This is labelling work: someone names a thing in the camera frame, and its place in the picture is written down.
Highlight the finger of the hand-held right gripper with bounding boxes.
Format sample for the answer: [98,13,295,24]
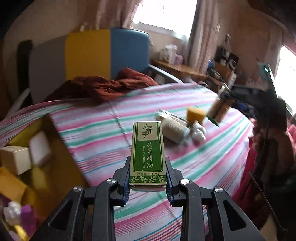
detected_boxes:
[219,85,258,105]

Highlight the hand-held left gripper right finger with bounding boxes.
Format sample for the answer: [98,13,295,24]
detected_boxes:
[165,158,267,241]

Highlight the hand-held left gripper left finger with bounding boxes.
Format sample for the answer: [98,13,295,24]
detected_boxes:
[30,156,132,241]

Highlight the gold green small carton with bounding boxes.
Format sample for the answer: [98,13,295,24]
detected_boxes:
[206,98,232,127]

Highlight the green white carton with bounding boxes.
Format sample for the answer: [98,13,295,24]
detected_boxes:
[129,121,167,192]

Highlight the gold box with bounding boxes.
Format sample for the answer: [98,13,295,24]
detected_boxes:
[0,115,93,241]

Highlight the white plastic wrapper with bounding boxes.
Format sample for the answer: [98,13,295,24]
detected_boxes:
[3,201,23,226]

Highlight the cluttered shelf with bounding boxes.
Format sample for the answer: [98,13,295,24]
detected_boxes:
[206,34,239,93]

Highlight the yellow sponge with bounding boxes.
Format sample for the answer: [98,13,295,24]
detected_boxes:
[186,107,207,126]

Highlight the silver crumpled foil ball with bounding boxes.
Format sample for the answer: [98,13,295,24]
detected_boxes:
[193,120,204,133]

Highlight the white cylindrical bottle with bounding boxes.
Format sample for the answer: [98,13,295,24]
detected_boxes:
[161,117,193,145]

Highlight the small white wrapped item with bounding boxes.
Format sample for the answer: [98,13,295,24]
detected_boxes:
[191,130,207,142]

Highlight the striped bedsheet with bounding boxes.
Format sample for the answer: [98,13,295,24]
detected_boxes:
[0,82,255,241]

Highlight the wooden side table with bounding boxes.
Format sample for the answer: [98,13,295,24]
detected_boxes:
[151,59,209,82]

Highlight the white green packet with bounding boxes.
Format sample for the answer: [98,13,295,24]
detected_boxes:
[156,109,188,124]

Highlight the beige curtain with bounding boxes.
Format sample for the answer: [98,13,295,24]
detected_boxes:
[95,0,139,29]
[187,0,223,70]

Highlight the pink red clothing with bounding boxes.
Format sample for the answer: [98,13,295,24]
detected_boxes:
[238,116,296,232]

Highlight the white packages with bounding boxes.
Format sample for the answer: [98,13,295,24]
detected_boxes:
[159,44,186,66]

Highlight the white sponge block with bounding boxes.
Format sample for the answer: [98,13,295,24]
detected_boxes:
[29,131,53,166]

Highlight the brown red cloth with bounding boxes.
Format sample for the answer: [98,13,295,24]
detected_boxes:
[43,67,159,105]

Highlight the purple packet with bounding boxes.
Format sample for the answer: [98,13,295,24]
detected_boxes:
[20,204,38,232]

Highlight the beige cardboard box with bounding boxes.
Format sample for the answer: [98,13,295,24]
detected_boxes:
[0,145,32,176]

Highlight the grey yellow blue chair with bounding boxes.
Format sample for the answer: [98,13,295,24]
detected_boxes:
[7,27,185,112]

